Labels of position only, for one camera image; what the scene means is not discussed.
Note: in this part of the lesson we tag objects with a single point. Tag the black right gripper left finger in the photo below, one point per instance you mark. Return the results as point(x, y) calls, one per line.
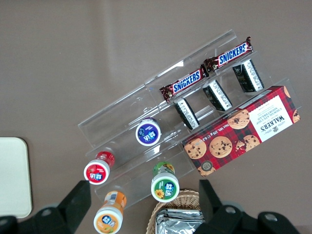
point(70, 207)

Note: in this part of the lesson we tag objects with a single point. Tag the purple gum bottle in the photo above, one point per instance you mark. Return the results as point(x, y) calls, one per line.
point(148, 133)

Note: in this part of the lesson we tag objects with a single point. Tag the silver foil packet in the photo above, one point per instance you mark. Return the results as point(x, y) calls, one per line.
point(178, 220)

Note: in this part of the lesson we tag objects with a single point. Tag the red gum bottle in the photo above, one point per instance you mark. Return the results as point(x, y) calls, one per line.
point(97, 171)

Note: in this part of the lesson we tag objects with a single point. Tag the woven wicker basket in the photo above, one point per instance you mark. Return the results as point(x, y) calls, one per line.
point(170, 201)

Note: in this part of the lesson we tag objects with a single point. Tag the clear acrylic tiered display shelf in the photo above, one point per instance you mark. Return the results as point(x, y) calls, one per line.
point(126, 107)

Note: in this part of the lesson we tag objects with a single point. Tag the orange gum bottle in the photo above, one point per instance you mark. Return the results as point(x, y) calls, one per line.
point(108, 220)

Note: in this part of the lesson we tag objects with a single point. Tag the green gum bottle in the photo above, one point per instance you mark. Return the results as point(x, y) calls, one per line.
point(165, 189)

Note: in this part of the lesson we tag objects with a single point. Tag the small black and white carton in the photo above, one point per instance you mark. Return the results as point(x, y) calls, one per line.
point(218, 95)
point(248, 75)
point(187, 113)

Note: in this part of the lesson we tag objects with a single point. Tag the Snickers chocolate bar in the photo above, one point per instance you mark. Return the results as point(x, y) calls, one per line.
point(231, 54)
point(186, 83)

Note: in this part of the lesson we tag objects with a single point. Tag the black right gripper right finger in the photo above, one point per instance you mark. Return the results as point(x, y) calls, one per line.
point(214, 217)

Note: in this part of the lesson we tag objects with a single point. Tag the white plastic tray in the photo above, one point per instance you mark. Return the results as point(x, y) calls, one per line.
point(13, 178)

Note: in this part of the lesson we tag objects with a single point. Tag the red Walkers cookie box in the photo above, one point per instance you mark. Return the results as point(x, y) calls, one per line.
point(243, 131)

